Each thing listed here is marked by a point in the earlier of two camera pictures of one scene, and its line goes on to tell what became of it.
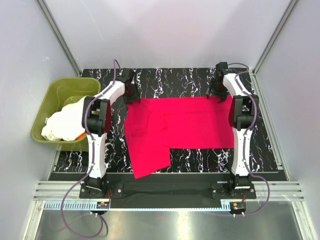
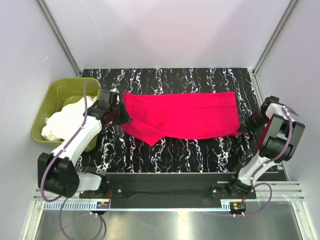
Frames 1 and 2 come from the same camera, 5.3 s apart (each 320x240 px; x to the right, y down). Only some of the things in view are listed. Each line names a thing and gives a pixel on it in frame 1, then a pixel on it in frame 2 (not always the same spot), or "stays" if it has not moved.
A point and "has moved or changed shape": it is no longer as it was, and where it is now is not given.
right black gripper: [222, 96] → [246, 129]
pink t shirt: [153, 126] has moved or changed shape
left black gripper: [135, 97] → [126, 118]
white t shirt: [66, 124] stays
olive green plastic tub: [64, 91] stays
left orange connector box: [102, 205] stays
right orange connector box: [237, 207] stays
